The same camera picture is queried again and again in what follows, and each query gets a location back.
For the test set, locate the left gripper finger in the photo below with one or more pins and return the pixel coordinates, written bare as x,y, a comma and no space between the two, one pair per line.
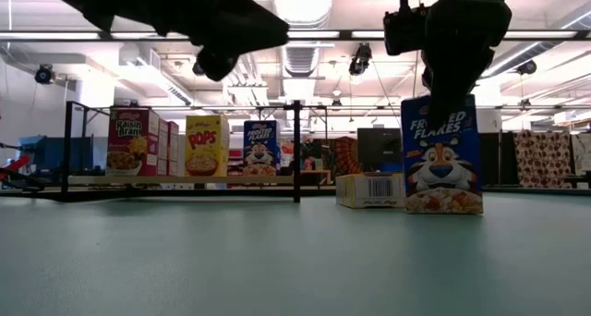
270,32

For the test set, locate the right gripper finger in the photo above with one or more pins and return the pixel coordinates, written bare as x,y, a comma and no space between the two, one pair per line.
450,94

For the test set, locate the blue Frosted Flakes cereal box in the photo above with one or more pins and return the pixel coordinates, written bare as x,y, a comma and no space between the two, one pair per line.
442,168
261,147

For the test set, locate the yellow Corn Pops cereal box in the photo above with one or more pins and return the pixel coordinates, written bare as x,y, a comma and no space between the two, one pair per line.
369,191
205,145

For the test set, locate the pink Raisin Bran cereal box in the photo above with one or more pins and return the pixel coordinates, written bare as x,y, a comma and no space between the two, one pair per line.
163,149
131,145
173,149

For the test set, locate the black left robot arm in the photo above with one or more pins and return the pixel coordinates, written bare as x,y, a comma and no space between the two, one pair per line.
115,2

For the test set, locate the black ceiling spotlight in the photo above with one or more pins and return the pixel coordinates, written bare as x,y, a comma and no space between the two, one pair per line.
196,70
44,74
526,67

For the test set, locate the black rig beam with lights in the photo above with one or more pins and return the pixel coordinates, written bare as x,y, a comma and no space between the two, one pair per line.
344,34

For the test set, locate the black computer monitor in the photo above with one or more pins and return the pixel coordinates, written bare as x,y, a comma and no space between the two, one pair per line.
379,149

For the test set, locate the orange plaid cloth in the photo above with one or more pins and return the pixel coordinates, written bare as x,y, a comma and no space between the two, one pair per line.
344,156

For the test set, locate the blue partition panel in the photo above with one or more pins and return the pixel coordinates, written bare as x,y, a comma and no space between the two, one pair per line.
51,152

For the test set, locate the silver ventilation duct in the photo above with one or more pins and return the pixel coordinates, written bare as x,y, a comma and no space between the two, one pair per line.
302,11

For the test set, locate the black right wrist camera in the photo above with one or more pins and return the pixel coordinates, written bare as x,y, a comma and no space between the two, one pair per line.
406,32

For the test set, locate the black hanging camera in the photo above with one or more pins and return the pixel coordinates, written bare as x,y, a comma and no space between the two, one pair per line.
360,59

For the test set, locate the black metal shelf frame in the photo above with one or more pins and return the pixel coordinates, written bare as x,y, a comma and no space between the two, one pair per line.
296,159

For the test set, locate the black aluminium table frame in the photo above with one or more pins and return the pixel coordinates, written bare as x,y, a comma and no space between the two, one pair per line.
184,192

